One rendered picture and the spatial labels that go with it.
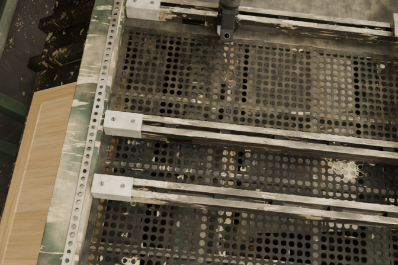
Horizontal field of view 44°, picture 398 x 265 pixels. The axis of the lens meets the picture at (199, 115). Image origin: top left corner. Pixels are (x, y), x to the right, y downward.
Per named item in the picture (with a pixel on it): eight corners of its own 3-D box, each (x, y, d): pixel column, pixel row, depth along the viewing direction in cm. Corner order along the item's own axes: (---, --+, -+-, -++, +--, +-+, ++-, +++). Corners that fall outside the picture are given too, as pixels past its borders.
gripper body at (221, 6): (237, 9, 181) (242, -11, 170) (236, 29, 177) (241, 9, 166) (217, 7, 181) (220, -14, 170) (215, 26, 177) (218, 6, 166)
